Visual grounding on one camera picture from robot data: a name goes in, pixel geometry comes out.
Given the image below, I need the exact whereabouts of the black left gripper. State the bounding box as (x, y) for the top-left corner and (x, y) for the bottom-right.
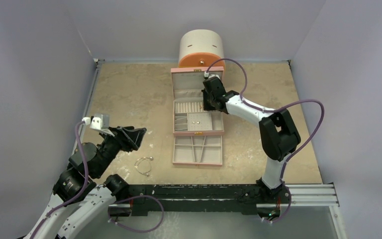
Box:
(94, 125), (146, 177)

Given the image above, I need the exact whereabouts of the silver pearl bangle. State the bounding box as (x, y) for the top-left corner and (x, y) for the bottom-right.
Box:
(134, 156), (154, 177)

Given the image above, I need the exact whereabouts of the pink jewelry box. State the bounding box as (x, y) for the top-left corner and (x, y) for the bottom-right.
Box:
(171, 67), (224, 137)

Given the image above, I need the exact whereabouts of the pink box pull-out drawer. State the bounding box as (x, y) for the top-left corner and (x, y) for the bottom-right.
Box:
(173, 135), (223, 166)

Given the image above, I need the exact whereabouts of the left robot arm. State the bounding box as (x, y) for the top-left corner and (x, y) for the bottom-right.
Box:
(25, 121), (147, 239)

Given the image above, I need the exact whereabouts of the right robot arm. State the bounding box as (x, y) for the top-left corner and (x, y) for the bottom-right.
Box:
(202, 74), (301, 203)

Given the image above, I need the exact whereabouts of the round beige orange box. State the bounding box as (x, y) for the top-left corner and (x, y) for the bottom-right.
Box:
(178, 29), (224, 67)

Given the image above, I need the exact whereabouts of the aluminium frame rail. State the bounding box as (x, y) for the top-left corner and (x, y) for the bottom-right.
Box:
(39, 59), (105, 239)

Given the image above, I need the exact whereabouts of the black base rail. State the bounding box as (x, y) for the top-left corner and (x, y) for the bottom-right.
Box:
(97, 183), (292, 217)

